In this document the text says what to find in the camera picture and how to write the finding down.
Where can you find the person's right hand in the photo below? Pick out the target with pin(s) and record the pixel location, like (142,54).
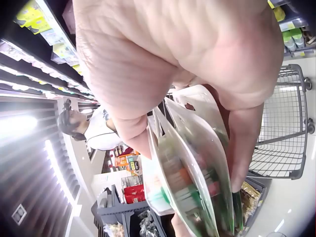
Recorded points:
(172,49)

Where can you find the person's right fingers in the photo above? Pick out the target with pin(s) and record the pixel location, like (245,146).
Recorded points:
(243,148)

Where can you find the person's right thumb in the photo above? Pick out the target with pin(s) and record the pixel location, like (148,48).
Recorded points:
(133,133)

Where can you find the clear green snack packet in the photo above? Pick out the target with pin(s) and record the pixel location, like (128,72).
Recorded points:
(205,103)
(192,172)
(158,187)

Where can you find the person's body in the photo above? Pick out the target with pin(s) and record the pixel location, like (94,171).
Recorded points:
(101,133)

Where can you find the display stand with red goods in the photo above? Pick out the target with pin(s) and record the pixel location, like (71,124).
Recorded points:
(128,177)

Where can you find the bin of gold packets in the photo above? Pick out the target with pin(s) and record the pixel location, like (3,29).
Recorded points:
(250,202)

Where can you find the grey display bin with goods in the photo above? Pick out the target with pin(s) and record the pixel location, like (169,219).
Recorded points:
(123,217)

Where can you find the full shop shelf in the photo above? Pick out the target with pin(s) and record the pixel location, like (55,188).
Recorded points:
(293,32)
(47,42)

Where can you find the square ceiling lamp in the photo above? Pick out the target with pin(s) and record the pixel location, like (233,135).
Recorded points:
(19,214)

